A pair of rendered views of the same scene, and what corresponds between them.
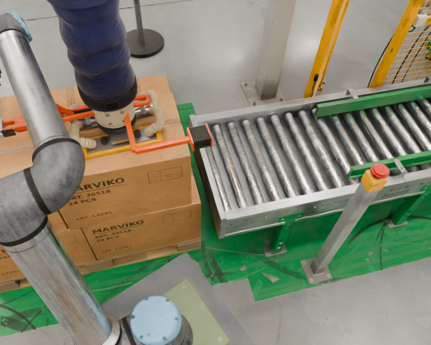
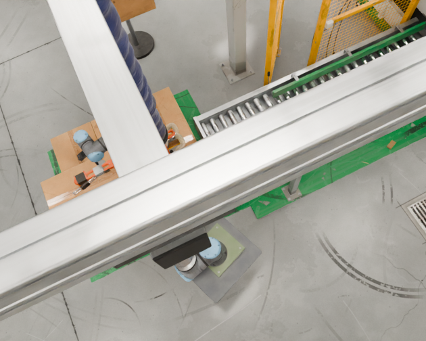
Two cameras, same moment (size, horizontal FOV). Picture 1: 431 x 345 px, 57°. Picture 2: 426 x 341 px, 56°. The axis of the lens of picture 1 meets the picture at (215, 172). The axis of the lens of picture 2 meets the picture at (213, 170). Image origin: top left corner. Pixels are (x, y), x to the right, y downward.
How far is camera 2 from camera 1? 1.44 m
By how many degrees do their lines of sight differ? 13
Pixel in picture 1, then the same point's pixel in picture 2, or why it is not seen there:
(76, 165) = not seen: hidden behind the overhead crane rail
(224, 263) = not seen: hidden behind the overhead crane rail
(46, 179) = not seen: hidden behind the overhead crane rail
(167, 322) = (214, 247)
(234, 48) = (207, 33)
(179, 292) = (215, 230)
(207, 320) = (232, 241)
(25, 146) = (113, 172)
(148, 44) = (142, 46)
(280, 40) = (241, 38)
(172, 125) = (188, 140)
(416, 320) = (354, 208)
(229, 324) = (243, 239)
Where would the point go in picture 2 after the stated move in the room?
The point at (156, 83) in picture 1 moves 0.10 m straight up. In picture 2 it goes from (164, 96) to (162, 90)
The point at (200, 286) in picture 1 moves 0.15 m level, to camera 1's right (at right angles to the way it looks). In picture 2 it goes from (224, 224) to (244, 222)
